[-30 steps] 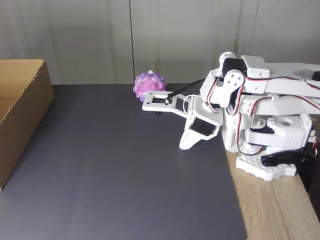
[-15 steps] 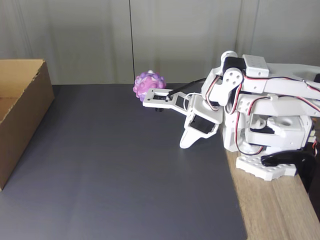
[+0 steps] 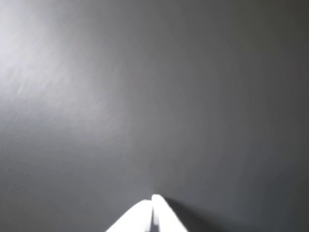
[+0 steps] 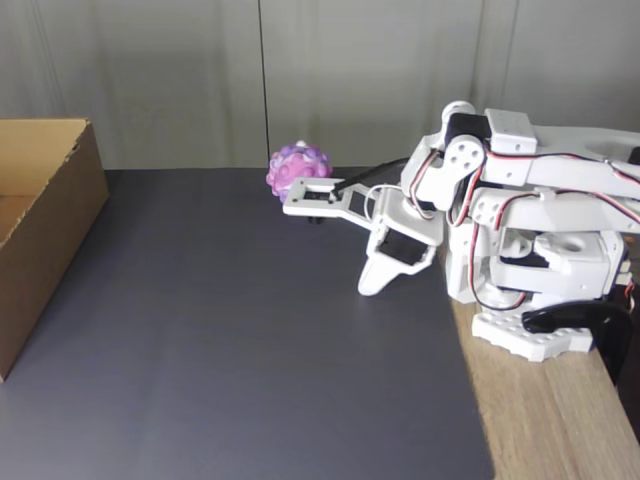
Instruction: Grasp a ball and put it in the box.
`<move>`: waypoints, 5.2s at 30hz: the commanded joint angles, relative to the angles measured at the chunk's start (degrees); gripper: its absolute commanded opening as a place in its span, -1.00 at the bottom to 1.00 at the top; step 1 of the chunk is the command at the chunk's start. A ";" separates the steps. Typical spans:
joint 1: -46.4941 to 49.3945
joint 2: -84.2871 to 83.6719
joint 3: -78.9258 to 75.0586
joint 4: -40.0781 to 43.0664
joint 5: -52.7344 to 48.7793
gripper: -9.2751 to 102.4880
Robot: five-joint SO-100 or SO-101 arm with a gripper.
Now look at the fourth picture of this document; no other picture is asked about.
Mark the dark grey table mat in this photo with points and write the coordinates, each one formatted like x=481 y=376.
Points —
x=200 y=350

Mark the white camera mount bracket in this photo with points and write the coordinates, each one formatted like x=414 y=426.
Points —
x=299 y=205

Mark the black table clamp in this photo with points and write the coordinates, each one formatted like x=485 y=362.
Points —
x=575 y=315

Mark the brown cardboard box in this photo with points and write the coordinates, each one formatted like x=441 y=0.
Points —
x=50 y=225

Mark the purple pink bumpy ball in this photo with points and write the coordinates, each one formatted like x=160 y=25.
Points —
x=295 y=167

